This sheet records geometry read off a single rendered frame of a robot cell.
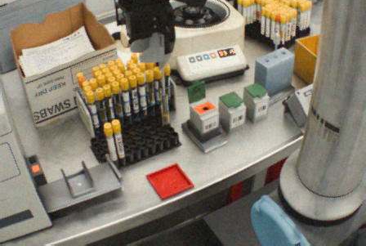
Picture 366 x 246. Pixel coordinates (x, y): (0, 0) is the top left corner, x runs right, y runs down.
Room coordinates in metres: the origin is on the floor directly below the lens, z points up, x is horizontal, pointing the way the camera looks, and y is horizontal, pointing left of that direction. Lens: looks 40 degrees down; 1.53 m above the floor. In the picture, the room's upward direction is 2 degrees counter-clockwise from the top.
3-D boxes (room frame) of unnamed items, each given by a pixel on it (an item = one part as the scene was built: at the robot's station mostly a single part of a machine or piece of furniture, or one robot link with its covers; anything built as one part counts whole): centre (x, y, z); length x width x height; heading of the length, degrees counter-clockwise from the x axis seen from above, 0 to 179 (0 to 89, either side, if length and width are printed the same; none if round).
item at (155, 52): (0.66, 0.05, 1.09); 0.06 x 0.03 x 0.09; 119
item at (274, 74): (0.83, -0.22, 0.92); 0.10 x 0.07 x 0.10; 125
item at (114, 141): (0.65, 0.10, 0.93); 0.17 x 0.09 x 0.11; 119
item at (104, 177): (0.50, 0.22, 0.92); 0.21 x 0.07 x 0.05; 118
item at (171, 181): (0.55, 0.03, 0.88); 0.07 x 0.07 x 0.01; 28
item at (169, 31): (0.67, 0.03, 1.14); 0.05 x 0.02 x 0.09; 29
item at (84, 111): (0.76, 0.13, 0.91); 0.20 x 0.10 x 0.07; 118
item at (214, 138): (0.68, -0.04, 0.89); 0.09 x 0.05 x 0.04; 31
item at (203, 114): (0.68, -0.04, 0.92); 0.05 x 0.04 x 0.06; 31
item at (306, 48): (0.88, -0.38, 0.92); 0.13 x 0.13 x 0.10; 26
